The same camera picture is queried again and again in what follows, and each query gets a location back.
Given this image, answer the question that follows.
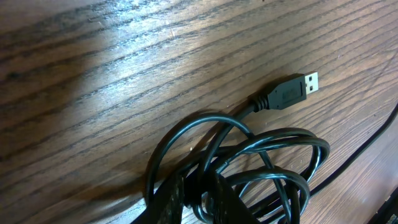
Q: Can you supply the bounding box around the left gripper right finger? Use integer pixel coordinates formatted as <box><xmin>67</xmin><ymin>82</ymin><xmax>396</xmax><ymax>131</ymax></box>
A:
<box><xmin>211</xmin><ymin>173</ymin><xmax>259</xmax><ymax>224</ymax></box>

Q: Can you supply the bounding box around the black glossy USB cable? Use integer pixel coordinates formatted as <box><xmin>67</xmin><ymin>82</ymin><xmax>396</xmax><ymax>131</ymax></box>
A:
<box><xmin>143</xmin><ymin>71</ymin><xmax>398</xmax><ymax>224</ymax></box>

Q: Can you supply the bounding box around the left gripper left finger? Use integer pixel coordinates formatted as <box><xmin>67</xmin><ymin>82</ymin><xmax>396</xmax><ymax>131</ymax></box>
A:
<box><xmin>132</xmin><ymin>175</ymin><xmax>184</xmax><ymax>224</ymax></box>

